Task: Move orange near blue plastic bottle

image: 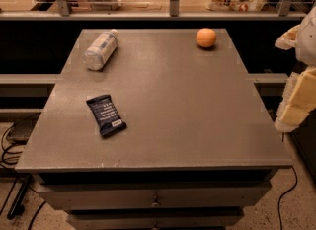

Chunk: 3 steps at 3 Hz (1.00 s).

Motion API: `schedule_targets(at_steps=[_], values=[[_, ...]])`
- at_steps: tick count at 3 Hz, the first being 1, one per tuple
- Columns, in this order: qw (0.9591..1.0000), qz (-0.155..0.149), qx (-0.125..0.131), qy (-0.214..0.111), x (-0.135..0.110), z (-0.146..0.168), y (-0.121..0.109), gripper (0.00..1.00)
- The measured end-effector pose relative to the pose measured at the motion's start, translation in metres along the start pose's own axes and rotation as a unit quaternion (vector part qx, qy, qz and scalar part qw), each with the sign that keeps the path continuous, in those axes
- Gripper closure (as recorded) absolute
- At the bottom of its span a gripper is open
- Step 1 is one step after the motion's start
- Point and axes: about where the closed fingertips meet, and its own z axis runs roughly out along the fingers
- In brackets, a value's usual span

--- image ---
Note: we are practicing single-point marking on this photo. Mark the orange fruit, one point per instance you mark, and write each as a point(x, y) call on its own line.
point(206, 37)

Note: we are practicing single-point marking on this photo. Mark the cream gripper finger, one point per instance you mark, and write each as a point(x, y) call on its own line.
point(288, 39)
point(298, 100)

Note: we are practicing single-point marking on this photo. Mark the grey drawer cabinet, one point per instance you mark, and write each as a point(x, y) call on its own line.
point(199, 145)

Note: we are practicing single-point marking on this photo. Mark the clear plastic water bottle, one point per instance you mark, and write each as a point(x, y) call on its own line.
point(98, 53)

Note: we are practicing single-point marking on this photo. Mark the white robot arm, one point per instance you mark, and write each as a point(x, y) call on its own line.
point(305, 49)

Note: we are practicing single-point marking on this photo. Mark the grey side bench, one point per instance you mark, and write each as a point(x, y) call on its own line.
point(27, 85)

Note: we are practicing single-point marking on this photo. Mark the dark blue snack bar wrapper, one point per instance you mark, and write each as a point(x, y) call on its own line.
point(106, 115)

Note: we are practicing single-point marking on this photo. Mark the metal shelf rail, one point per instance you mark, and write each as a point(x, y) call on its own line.
point(137, 10)

